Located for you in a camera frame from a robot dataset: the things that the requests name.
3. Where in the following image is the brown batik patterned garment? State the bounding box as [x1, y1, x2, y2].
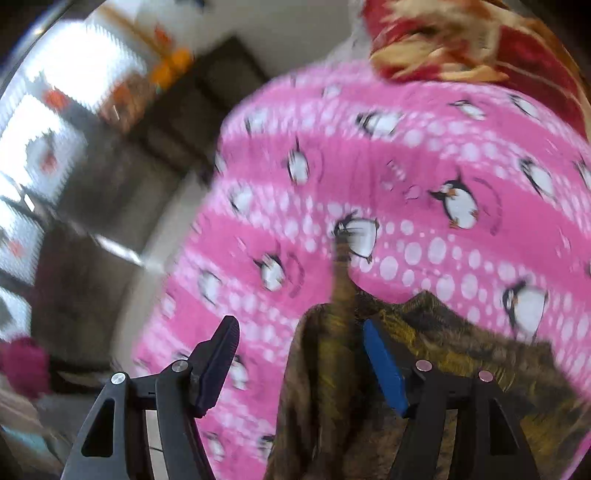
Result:
[266, 233, 590, 479]

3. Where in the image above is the dark wooden cabinet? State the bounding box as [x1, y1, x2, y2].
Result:
[127, 35, 270, 181]

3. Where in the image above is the red yellow crumpled blanket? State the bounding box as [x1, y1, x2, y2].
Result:
[362, 0, 590, 139]

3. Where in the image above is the pink penguin bedspread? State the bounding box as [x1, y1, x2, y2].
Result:
[134, 62, 590, 479]

